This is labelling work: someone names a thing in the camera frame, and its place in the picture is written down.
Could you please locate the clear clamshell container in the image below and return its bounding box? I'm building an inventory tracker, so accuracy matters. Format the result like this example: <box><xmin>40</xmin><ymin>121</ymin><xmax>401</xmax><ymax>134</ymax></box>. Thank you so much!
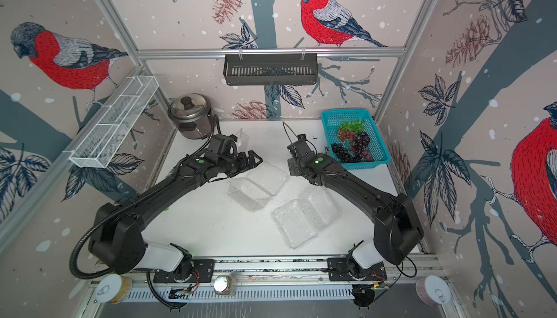
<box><xmin>234</xmin><ymin>128</ymin><xmax>249</xmax><ymax>154</ymax></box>
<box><xmin>271</xmin><ymin>186</ymin><xmax>342</xmax><ymax>251</ymax></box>
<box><xmin>227</xmin><ymin>162</ymin><xmax>289</xmax><ymax>213</ymax></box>

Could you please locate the white wire mesh shelf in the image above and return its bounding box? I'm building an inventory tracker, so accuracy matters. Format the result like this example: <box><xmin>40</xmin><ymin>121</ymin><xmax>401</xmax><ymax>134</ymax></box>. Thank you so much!
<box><xmin>69</xmin><ymin>75</ymin><xmax>159</xmax><ymax>168</ymax></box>

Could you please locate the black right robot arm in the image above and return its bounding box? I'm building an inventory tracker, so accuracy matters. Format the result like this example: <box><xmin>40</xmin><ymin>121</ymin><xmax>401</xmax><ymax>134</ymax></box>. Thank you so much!
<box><xmin>287</xmin><ymin>134</ymin><xmax>424</xmax><ymax>280</ymax></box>

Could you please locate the black grape bunch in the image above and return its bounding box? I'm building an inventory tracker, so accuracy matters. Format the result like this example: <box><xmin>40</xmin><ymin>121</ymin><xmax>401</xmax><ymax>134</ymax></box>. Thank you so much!
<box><xmin>332</xmin><ymin>143</ymin><xmax>361</xmax><ymax>164</ymax></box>

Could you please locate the white tape roll left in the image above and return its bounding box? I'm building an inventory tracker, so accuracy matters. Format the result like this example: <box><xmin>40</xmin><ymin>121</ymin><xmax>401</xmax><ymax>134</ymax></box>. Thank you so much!
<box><xmin>95</xmin><ymin>274</ymin><xmax>133</xmax><ymax>304</ymax></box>

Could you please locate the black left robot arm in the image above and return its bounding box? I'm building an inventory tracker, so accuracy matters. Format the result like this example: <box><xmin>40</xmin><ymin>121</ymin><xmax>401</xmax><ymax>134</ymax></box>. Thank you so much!
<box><xmin>69</xmin><ymin>134</ymin><xmax>263</xmax><ymax>281</ymax></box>

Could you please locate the red grape bunch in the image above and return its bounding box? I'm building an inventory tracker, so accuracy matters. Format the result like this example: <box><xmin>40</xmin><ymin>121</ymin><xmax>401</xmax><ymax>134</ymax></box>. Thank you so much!
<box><xmin>337</xmin><ymin>128</ymin><xmax>357</xmax><ymax>142</ymax></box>

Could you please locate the teal plastic basket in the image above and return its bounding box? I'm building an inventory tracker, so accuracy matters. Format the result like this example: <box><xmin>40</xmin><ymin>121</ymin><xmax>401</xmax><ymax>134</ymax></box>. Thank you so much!
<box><xmin>321</xmin><ymin>109</ymin><xmax>391</xmax><ymax>170</ymax></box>

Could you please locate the white tape roll right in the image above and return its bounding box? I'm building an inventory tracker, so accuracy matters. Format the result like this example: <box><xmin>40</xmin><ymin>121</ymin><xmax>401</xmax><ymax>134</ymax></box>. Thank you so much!
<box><xmin>416</xmin><ymin>275</ymin><xmax>453</xmax><ymax>306</ymax></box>

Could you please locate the small round silver light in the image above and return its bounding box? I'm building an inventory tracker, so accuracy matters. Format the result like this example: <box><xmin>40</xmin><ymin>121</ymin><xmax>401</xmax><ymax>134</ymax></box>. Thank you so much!
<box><xmin>213</xmin><ymin>275</ymin><xmax>235</xmax><ymax>296</ymax></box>

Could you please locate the black hanging wire basket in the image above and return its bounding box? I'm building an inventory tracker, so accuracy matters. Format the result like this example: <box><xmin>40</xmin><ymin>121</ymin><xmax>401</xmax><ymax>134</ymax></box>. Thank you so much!
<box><xmin>223</xmin><ymin>54</ymin><xmax>319</xmax><ymax>86</ymax></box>

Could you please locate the white tape roll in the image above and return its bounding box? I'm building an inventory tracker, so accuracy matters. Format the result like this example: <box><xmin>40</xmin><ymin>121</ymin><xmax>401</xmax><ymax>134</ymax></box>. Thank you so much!
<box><xmin>416</xmin><ymin>275</ymin><xmax>453</xmax><ymax>306</ymax></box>
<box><xmin>95</xmin><ymin>274</ymin><xmax>133</xmax><ymax>304</ymax></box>

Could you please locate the dark purple grape bunch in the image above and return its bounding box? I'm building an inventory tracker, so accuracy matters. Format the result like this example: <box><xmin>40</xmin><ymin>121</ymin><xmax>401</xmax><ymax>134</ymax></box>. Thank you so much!
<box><xmin>350</xmin><ymin>132</ymin><xmax>373</xmax><ymax>161</ymax></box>

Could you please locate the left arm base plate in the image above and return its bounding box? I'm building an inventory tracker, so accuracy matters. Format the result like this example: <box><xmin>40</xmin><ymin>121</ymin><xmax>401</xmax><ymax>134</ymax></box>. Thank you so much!
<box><xmin>153</xmin><ymin>258</ymin><xmax>216</xmax><ymax>284</ymax></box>

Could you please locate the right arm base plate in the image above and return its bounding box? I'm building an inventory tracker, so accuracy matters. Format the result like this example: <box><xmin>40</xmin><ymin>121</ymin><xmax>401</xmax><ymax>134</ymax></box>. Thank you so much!
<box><xmin>321</xmin><ymin>257</ymin><xmax>387</xmax><ymax>283</ymax></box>

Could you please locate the green grape bunch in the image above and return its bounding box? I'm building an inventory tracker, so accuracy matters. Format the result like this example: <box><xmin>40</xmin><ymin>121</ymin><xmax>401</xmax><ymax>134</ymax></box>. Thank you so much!
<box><xmin>339</xmin><ymin>119</ymin><xmax>365</xmax><ymax>132</ymax></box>

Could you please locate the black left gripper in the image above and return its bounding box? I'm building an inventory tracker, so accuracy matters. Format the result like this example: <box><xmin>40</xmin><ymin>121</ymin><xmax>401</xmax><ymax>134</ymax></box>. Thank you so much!
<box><xmin>218</xmin><ymin>149</ymin><xmax>264</xmax><ymax>177</ymax></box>

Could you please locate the silver rice cooker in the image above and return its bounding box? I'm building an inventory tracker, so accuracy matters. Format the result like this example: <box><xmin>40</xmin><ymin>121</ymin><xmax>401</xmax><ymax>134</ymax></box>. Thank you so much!
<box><xmin>168</xmin><ymin>93</ymin><xmax>215</xmax><ymax>140</ymax></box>

